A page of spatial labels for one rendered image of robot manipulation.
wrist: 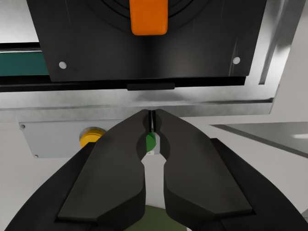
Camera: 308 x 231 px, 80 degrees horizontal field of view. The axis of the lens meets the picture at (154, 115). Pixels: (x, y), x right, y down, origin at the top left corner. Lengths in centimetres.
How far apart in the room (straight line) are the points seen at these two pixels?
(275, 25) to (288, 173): 41
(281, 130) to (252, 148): 130
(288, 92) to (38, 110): 43
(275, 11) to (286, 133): 160
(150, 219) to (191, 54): 44
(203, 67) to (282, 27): 10
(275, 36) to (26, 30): 31
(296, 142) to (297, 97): 149
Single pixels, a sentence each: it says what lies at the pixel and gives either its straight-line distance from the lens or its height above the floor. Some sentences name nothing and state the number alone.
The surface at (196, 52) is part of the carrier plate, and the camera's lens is 23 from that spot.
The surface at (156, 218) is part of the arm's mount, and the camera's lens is 56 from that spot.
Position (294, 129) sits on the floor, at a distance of 184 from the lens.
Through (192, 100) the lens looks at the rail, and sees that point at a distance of 26.
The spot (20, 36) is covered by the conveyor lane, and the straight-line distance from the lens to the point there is 32.
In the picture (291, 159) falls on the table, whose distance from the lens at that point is 57.
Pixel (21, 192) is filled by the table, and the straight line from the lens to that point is 62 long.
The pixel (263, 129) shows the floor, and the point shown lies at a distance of 169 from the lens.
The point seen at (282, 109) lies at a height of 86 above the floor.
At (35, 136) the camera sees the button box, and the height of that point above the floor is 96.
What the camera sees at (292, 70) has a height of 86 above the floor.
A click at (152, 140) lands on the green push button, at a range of 27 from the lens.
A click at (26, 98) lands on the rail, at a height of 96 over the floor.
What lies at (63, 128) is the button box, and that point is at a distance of 30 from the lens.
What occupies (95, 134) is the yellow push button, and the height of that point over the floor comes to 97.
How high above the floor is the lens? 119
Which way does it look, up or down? 60 degrees down
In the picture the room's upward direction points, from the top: 177 degrees clockwise
